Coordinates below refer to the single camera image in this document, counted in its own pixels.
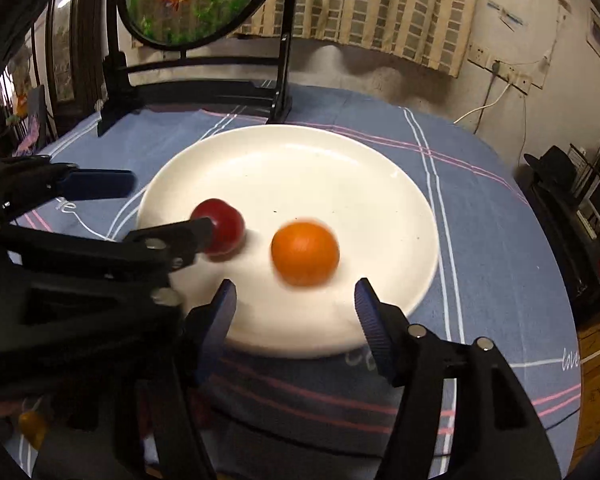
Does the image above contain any dark red plum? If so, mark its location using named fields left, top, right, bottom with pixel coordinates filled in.
left=190, top=198, right=246, bottom=257

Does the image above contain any orange tangerine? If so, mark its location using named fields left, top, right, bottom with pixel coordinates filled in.
left=270, top=220, right=340, bottom=287

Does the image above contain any blue striped tablecloth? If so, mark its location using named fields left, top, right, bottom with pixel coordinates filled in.
left=4, top=79, right=583, bottom=480

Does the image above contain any dark wooden cabinet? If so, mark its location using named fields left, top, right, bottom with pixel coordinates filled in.
left=45, top=0, right=104, bottom=136

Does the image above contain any round goldfish screen ornament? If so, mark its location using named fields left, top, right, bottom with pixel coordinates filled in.
left=97, top=0, right=296, bottom=136

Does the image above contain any white oval plate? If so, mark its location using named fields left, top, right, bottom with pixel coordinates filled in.
left=136, top=125, right=440, bottom=358

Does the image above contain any black hat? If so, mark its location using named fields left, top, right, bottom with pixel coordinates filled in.
left=524, top=145, right=577, bottom=188

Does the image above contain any beige checked curtain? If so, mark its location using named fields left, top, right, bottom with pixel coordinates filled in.
left=232, top=0, right=484, bottom=79

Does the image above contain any white power cable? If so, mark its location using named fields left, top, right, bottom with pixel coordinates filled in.
left=452, top=79, right=514, bottom=126

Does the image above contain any white wall socket strip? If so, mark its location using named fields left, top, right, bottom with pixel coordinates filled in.
left=467, top=42, right=532, bottom=94

